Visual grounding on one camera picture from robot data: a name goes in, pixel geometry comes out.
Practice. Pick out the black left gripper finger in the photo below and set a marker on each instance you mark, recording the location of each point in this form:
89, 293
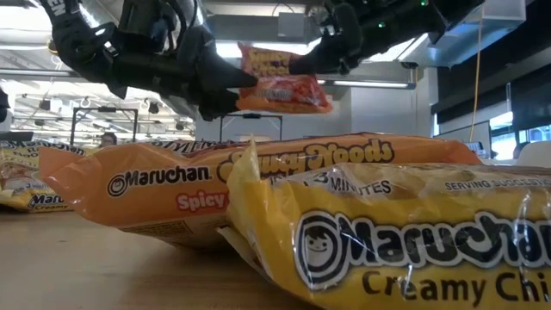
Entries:
217, 105
224, 77

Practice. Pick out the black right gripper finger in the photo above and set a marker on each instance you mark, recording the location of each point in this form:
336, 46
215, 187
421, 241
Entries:
351, 30
323, 60

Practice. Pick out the red Saucy Noods noodle pack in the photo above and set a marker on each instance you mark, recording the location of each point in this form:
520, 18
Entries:
280, 94
172, 189

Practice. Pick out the yellow creamy chicken noodle pack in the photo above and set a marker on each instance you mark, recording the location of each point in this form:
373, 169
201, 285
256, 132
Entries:
387, 241
26, 181

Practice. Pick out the long ceiling light bar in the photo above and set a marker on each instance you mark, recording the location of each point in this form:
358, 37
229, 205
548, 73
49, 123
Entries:
370, 84

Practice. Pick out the person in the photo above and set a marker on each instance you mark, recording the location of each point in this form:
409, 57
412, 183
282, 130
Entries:
108, 140

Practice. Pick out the black gantry frame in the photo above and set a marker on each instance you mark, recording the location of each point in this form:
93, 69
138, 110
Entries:
251, 115
103, 109

